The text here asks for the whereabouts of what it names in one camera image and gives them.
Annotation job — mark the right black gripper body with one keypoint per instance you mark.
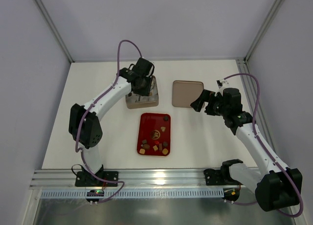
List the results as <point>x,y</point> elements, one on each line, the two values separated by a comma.
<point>209,102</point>

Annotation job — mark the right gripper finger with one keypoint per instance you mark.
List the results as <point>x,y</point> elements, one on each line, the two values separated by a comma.
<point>209,109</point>
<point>205,96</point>

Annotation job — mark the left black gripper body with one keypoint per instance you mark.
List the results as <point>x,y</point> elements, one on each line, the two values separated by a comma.
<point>142,88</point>

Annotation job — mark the red rectangular tray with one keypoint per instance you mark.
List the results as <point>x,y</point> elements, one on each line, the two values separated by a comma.
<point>150,129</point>

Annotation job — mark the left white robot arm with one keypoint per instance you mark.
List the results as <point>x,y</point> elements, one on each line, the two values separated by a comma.
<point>84,121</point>

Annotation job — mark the gold tin box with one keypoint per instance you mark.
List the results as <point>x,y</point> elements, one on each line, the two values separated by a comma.
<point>137,102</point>

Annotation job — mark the aluminium front rail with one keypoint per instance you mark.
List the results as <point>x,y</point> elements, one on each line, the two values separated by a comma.
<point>132,177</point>

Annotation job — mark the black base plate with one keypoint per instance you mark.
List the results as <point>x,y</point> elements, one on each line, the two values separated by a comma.
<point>85,179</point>
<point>218,177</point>

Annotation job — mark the slotted cable duct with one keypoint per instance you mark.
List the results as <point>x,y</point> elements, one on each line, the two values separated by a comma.
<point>133,193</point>

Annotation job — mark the dark round chocolate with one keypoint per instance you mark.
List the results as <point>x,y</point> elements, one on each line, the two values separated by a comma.
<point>166,118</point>

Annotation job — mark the gold tin lid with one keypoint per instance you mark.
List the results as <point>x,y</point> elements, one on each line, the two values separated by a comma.
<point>185,92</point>

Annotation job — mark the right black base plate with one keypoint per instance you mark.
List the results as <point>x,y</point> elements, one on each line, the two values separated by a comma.
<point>218,177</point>

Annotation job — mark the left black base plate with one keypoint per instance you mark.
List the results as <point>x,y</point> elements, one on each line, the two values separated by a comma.
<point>85,179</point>

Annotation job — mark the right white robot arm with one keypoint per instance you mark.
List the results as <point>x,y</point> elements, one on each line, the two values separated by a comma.
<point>275,185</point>

